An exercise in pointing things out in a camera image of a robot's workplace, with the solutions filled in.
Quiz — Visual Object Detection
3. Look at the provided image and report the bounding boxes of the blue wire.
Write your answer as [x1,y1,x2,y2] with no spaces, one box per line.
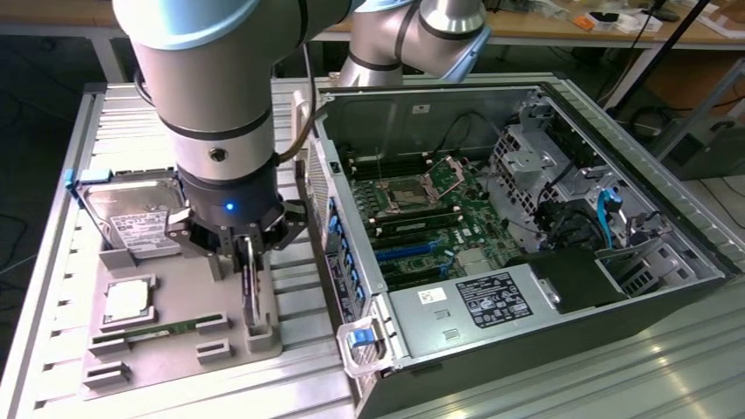
[595,185,625,253]

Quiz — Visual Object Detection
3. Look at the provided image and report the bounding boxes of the grey floor cabinet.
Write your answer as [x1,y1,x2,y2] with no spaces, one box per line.
[662,117,745,181]

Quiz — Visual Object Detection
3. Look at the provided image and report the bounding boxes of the black desk device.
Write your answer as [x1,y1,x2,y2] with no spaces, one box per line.
[649,0,682,22]

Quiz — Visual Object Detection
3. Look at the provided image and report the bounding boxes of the pale cardboard box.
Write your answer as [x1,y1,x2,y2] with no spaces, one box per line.
[706,2,745,31]

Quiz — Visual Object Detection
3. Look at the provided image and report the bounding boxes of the black coiled floor cable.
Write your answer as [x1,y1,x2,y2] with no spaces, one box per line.
[627,104,679,133]

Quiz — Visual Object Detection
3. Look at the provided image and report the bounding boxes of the grey slanted metal leg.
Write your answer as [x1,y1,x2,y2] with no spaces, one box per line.
[654,58,745,163]

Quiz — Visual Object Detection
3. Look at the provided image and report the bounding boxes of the wooden desk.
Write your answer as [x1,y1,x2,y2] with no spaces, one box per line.
[0,0,745,110]

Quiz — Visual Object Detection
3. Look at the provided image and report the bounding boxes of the green RAM stick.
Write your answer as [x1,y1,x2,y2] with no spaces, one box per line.
[92,318,204,345]

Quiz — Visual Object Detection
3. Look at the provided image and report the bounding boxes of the blue expansion slot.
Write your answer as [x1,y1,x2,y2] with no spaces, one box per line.
[374,242,442,264]

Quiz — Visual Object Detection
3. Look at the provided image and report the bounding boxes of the grey hanging cable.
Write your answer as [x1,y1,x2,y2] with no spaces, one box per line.
[272,0,321,169]

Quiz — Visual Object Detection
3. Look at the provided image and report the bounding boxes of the silver disk bay cage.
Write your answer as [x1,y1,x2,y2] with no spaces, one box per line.
[492,124,589,219]

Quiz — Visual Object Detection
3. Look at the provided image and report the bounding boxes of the installed black RAM stick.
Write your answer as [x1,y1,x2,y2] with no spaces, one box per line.
[372,208,465,235]

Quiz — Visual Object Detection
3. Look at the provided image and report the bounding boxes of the black stand pole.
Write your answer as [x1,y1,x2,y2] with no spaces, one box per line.
[602,0,715,109]

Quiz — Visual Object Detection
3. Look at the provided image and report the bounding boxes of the hard disk with blue carrier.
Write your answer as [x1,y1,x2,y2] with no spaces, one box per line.
[62,165,190,262]

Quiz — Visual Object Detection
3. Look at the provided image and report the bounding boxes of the silver power supply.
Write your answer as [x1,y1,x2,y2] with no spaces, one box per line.
[388,266,563,371]

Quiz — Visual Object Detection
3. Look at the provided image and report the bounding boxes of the silver socket cover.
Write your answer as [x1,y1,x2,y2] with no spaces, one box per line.
[422,155,468,194]

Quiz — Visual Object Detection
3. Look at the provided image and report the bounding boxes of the green motherboard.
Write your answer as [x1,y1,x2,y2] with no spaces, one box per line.
[345,148,520,292]

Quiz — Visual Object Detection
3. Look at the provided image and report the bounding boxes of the silver drive bay bracket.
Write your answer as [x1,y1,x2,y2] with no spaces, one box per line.
[598,237,726,300]

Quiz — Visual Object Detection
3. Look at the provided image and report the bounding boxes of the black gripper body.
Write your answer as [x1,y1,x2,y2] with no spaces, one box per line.
[176,163,288,231]

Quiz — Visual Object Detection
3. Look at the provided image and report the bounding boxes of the white and black box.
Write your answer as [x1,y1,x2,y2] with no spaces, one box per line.
[583,10,665,35]

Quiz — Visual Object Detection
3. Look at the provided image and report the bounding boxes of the silver CPU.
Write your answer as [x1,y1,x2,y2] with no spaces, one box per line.
[104,281,152,320]

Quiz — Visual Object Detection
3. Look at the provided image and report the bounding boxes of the CPU socket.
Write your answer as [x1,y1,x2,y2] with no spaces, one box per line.
[381,176,436,211]

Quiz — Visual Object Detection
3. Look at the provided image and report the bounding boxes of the grey parts rack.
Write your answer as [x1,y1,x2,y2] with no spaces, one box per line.
[74,244,286,402]

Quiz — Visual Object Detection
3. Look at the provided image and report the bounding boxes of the green graphics card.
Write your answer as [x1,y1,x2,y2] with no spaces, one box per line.
[240,234,273,338]

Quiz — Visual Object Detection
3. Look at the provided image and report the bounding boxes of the black wire bundle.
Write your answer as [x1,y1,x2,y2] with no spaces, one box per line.
[534,200,601,251]

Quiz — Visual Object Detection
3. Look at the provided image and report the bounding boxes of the black looped cable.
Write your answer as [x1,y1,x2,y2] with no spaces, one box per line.
[438,111,505,154]

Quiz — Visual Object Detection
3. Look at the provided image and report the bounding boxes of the open black PC case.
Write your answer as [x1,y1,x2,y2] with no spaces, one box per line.
[289,82,745,419]

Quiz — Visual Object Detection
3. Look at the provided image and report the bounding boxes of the black expansion slot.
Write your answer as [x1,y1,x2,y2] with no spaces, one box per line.
[386,264,445,290]

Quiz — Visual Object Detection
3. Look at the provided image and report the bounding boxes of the silver chipset heat sink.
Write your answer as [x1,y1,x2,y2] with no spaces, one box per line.
[456,251,497,275]

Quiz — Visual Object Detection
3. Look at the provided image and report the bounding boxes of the black plastic cover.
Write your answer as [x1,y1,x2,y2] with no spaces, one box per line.
[502,251,630,316]

